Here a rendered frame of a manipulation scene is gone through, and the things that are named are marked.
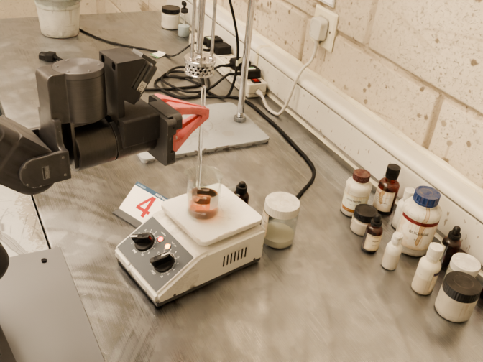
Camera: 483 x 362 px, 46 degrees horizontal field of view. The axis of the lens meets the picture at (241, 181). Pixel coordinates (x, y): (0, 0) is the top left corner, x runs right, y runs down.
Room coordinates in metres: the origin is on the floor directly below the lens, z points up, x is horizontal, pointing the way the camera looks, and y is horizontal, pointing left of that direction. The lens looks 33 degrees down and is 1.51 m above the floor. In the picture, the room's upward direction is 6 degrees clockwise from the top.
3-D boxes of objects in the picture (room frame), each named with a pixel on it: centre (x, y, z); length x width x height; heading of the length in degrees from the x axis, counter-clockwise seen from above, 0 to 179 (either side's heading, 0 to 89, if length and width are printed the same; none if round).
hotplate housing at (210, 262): (0.70, 0.06, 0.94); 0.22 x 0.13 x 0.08; 132
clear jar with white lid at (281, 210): (0.77, -0.07, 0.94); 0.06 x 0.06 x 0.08
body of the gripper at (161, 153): (0.63, 0.14, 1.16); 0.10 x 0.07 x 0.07; 43
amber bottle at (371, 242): (0.78, -0.23, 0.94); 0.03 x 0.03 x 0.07
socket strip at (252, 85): (1.52, 0.08, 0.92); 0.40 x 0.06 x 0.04; 30
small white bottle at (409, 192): (0.86, -0.30, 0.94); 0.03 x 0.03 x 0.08
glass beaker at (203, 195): (0.71, 0.06, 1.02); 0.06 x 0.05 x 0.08; 76
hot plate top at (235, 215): (0.72, 0.04, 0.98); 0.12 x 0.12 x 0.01; 42
